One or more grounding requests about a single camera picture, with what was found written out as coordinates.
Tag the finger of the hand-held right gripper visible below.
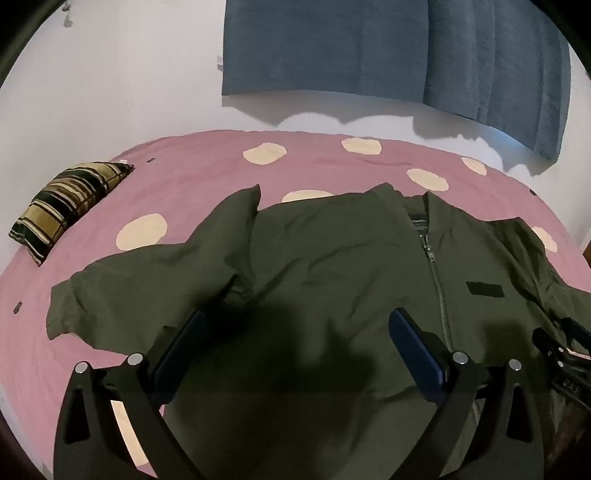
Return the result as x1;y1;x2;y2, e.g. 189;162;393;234
532;328;570;361
560;316;591;357

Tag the striped yellow black pillow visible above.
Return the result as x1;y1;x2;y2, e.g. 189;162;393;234
8;161;136;267

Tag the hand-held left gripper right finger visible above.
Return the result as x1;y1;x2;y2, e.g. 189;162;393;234
388;308;546;480

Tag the pleated blue hanging curtain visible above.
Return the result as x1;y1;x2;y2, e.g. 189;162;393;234
422;0;572;161

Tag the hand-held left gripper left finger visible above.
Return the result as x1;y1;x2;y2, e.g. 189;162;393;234
53;309;208;480

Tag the olive green jacket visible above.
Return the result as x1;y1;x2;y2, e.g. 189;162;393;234
45;183;591;480

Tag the wide blue hanging curtain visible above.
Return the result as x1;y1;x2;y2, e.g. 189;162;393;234
222;0;432;100

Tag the pink bedsheet with cream dots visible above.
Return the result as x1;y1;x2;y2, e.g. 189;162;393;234
0;129;583;478

